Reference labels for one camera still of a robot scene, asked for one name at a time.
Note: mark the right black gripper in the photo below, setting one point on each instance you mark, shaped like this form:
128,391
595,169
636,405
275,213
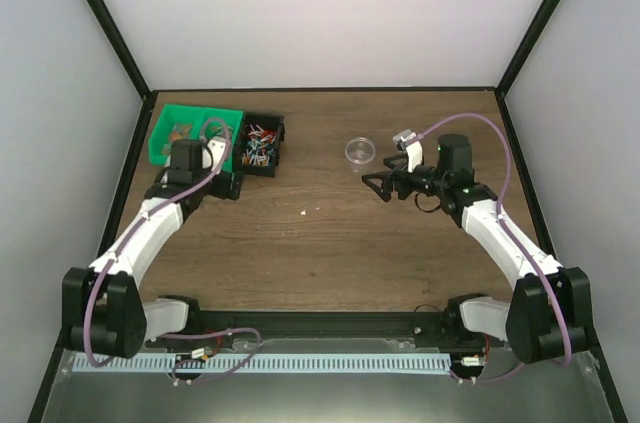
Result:
387,177

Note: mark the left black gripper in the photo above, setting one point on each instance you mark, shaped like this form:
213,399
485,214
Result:
223,189

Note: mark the black lollipop bin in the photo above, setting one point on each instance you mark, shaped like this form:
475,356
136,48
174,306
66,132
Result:
257,147

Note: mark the green two-compartment candy bin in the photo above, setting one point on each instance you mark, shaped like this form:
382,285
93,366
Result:
178,122

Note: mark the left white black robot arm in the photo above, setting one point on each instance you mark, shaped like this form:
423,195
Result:
102,313

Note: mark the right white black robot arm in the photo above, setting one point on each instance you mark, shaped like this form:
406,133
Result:
550,311

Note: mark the clear round plastic cup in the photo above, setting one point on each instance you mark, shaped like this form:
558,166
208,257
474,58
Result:
360,151

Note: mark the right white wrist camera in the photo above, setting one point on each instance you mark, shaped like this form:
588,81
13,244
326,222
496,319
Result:
409,144

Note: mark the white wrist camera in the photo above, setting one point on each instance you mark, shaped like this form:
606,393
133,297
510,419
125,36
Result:
409,144
217,151

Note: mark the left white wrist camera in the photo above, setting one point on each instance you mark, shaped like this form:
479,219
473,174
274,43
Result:
217,151

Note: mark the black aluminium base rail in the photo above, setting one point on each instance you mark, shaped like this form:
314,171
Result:
425,328

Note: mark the light blue slotted cable duct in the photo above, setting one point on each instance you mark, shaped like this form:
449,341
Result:
397,363

